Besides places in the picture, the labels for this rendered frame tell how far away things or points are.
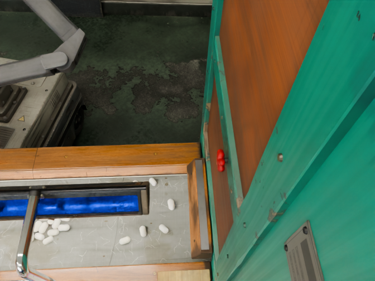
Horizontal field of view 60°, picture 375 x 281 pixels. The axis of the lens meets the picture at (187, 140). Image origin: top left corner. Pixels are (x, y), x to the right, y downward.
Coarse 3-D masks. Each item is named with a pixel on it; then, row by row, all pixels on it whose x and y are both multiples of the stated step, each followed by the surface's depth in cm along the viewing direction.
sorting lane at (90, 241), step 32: (160, 192) 110; (0, 224) 103; (64, 224) 104; (96, 224) 104; (128, 224) 104; (160, 224) 104; (0, 256) 98; (32, 256) 98; (64, 256) 99; (96, 256) 99; (128, 256) 99; (160, 256) 99
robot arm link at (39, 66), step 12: (24, 60) 90; (36, 60) 90; (48, 60) 88; (60, 60) 89; (0, 72) 89; (12, 72) 89; (24, 72) 90; (36, 72) 90; (48, 72) 91; (0, 84) 90
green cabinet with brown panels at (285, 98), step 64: (256, 0) 42; (320, 0) 24; (256, 64) 42; (320, 64) 21; (256, 128) 43; (320, 128) 21; (256, 192) 39; (320, 192) 24; (256, 256) 44; (320, 256) 24
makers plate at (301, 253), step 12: (300, 228) 28; (288, 240) 31; (300, 240) 28; (312, 240) 25; (288, 252) 31; (300, 252) 28; (312, 252) 25; (288, 264) 31; (300, 264) 28; (312, 264) 25; (300, 276) 28; (312, 276) 25
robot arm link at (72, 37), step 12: (24, 0) 89; (36, 0) 89; (48, 0) 90; (36, 12) 90; (48, 12) 90; (60, 12) 91; (48, 24) 90; (60, 24) 91; (72, 24) 91; (60, 36) 91; (72, 36) 90; (84, 36) 91; (60, 48) 90; (72, 48) 91; (84, 48) 98; (72, 60) 91
